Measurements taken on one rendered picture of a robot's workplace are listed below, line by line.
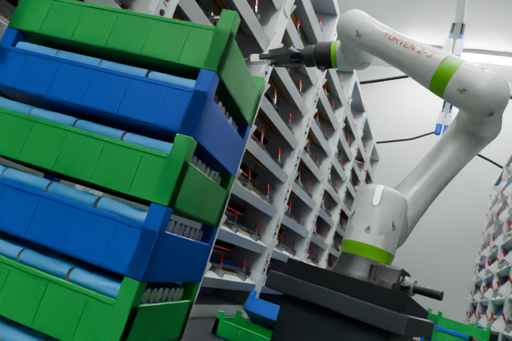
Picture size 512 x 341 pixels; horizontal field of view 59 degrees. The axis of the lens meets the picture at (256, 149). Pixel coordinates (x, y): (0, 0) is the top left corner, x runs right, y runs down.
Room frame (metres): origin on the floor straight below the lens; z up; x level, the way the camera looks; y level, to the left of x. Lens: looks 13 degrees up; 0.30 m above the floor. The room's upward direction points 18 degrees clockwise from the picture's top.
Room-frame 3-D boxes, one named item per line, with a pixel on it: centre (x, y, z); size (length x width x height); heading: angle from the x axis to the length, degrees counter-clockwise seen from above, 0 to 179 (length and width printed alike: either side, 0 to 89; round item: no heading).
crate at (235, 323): (1.72, -0.23, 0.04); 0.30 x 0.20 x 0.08; 66
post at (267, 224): (2.41, -0.14, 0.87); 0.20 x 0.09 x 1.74; 66
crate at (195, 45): (0.62, 0.19, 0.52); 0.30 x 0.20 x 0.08; 74
